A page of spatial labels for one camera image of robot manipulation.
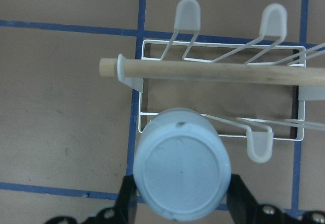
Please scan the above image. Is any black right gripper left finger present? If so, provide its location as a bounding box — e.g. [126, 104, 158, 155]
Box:
[114, 175, 138, 223]

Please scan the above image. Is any white wire dish rack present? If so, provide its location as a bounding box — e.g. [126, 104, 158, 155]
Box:
[117, 3, 324, 163]

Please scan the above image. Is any wooden rack dowel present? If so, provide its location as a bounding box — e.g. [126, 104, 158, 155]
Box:
[99, 56, 324, 86]

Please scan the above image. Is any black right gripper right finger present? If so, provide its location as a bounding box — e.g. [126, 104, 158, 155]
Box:
[226, 174, 258, 224]

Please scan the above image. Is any light blue ikea cup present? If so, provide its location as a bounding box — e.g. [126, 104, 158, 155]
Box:
[133, 108, 231, 221]

